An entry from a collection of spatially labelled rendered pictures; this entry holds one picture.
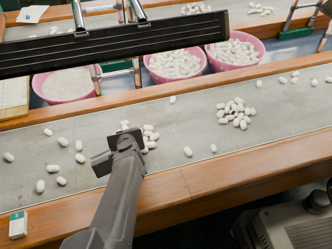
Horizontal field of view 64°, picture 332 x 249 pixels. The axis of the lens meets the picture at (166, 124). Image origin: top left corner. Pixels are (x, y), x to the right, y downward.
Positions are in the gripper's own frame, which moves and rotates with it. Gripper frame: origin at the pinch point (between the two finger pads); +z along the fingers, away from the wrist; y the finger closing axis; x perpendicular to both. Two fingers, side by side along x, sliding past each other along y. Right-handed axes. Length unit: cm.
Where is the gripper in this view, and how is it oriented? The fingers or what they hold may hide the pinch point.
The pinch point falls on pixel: (123, 135)
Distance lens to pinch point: 87.9
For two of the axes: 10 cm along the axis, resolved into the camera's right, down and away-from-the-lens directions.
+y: -9.6, 2.2, -1.9
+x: 1.7, 9.5, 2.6
